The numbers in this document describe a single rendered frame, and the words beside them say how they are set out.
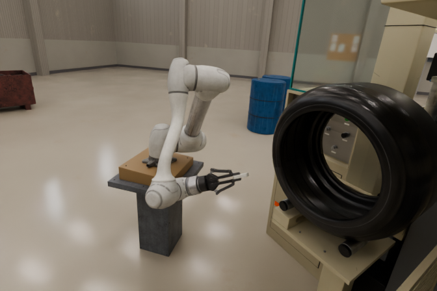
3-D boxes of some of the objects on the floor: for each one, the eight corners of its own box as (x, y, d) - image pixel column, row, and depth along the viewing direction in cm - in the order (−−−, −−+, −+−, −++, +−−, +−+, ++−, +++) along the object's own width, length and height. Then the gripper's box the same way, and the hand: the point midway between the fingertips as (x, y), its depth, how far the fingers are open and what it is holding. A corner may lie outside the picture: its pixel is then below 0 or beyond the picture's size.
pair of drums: (285, 117, 562) (292, 75, 531) (289, 138, 441) (297, 84, 409) (251, 113, 577) (255, 72, 546) (244, 132, 456) (249, 80, 424)
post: (322, 303, 158) (478, -262, 76) (341, 321, 148) (546, -309, 66) (309, 314, 151) (465, -295, 69) (328, 334, 141) (540, -353, 59)
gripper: (199, 169, 122) (246, 159, 116) (205, 195, 120) (252, 186, 114) (194, 171, 114) (243, 161, 108) (200, 199, 113) (250, 190, 107)
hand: (240, 175), depth 112 cm, fingers closed
